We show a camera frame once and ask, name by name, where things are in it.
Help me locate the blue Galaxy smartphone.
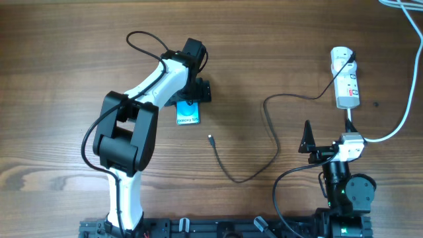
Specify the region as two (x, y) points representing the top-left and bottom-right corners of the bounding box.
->
(176, 101), (200, 126)

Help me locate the black charger cable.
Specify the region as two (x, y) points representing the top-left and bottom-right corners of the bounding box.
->
(208, 51), (357, 184)

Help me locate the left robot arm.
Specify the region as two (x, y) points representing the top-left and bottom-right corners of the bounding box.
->
(93, 38), (211, 237)

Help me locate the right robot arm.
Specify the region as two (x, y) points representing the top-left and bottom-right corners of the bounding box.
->
(298, 120), (377, 238)

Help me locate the white power strip socket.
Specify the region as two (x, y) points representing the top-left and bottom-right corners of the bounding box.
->
(333, 65), (360, 109)

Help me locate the white charger plug adapter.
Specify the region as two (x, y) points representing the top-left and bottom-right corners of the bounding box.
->
(330, 46), (357, 76)

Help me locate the white power strip cord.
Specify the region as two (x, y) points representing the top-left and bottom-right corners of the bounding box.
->
(346, 0), (423, 143)

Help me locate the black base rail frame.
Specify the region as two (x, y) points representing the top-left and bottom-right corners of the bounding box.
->
(78, 216), (374, 238)

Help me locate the white cables top right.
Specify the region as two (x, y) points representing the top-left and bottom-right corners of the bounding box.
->
(378, 0), (423, 12)

